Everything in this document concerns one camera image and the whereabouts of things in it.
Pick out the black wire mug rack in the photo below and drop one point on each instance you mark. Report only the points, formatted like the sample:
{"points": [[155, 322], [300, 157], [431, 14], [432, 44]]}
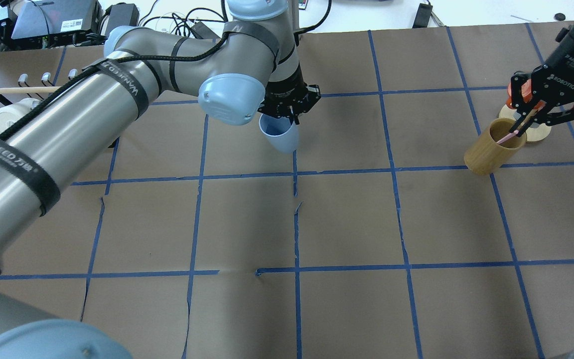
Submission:
{"points": [[47, 82]]}

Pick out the wooden dowel rod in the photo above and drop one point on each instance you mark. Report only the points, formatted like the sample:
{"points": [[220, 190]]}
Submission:
{"points": [[31, 90]]}

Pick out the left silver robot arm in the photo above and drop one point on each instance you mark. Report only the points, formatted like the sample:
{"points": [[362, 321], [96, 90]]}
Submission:
{"points": [[253, 68]]}

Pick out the bamboo wooden cup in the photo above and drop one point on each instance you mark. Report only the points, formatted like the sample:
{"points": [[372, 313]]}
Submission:
{"points": [[493, 148]]}

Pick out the orange small cup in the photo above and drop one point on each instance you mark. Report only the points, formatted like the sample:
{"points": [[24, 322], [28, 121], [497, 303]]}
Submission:
{"points": [[517, 98]]}

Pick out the black power adapter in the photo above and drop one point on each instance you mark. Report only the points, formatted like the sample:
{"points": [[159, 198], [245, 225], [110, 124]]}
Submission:
{"points": [[121, 14]]}

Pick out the white mug left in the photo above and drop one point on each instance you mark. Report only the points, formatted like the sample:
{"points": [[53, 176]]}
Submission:
{"points": [[10, 114]]}

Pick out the light blue plastic cup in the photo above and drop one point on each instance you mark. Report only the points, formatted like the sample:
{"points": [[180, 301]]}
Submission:
{"points": [[282, 133]]}

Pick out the round wooden coaster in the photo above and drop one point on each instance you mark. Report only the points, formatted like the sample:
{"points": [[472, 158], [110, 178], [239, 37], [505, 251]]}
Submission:
{"points": [[535, 133]]}

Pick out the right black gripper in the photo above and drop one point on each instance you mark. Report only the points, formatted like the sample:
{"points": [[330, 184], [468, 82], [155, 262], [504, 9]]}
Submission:
{"points": [[566, 54]]}

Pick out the black electronics box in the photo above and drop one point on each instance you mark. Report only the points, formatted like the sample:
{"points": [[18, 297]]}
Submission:
{"points": [[57, 17]]}

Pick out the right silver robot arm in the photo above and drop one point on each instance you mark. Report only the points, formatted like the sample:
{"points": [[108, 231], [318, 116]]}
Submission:
{"points": [[546, 95]]}

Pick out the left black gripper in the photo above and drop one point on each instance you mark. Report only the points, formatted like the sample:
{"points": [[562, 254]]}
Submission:
{"points": [[285, 88]]}

